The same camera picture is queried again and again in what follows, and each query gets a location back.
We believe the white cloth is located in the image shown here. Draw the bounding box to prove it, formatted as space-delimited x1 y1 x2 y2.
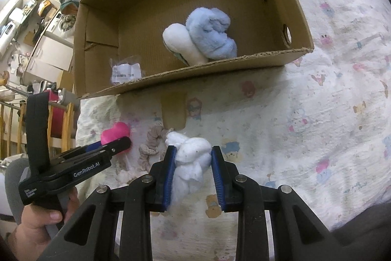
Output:
166 131 212 205

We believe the pink rubber duck toy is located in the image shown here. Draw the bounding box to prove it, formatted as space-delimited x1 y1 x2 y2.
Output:
100 122 130 145

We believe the clear plastic packet white label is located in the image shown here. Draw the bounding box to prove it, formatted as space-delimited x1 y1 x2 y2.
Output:
110 56 143 85

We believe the light blue fluffy sock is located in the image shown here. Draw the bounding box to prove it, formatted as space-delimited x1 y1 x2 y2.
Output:
162 7 237 66

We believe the orange tan sponge block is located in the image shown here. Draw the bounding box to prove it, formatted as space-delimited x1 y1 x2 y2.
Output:
160 91 187 130

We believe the person's left hand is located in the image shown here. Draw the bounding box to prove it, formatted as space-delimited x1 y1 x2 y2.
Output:
7 187 79 260

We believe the beige brown scrunchie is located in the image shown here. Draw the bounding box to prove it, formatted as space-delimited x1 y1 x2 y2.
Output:
138 122 170 171

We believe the yellow wooden chair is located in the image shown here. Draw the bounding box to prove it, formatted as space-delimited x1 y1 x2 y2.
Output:
1 101 75 160

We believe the pink suitcase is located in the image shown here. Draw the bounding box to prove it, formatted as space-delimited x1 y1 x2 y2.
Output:
49 91 64 138

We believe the white patterned bed quilt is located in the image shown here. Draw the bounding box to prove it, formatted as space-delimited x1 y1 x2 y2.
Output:
76 0 390 260

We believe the white kitchen cabinet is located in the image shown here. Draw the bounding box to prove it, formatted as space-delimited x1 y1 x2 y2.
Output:
22 36 73 85

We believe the brown cardboard box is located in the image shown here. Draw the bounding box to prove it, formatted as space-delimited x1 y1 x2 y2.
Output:
73 0 314 98

